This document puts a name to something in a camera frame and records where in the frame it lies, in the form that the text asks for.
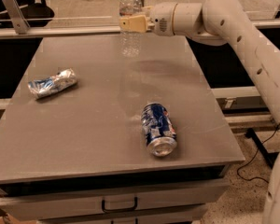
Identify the black cable on floor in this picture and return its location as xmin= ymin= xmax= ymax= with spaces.
xmin=236 ymin=124 xmax=280 ymax=184

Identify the black stand base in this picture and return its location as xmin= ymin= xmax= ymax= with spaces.
xmin=245 ymin=128 xmax=278 ymax=168

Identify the crushed silver blue can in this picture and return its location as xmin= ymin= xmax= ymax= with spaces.
xmin=28 ymin=68 xmax=77 ymax=99

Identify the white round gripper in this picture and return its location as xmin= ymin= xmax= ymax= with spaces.
xmin=119 ymin=2 xmax=176 ymax=36

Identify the black drawer handle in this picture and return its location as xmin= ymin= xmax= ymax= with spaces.
xmin=101 ymin=197 xmax=138 ymax=214

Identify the black office chair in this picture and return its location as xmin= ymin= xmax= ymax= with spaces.
xmin=0 ymin=0 xmax=55 ymax=30

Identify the left metal rail bracket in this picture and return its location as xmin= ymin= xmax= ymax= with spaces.
xmin=2 ymin=0 xmax=30 ymax=35

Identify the lower grey drawer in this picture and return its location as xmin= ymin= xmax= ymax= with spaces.
xmin=37 ymin=204 xmax=207 ymax=224

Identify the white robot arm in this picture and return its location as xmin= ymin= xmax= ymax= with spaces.
xmin=119 ymin=0 xmax=280 ymax=224

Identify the clear plastic water bottle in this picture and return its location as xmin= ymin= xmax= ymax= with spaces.
xmin=119 ymin=0 xmax=142 ymax=58

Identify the blue soda can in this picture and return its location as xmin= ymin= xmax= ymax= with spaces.
xmin=141 ymin=103 xmax=177 ymax=157

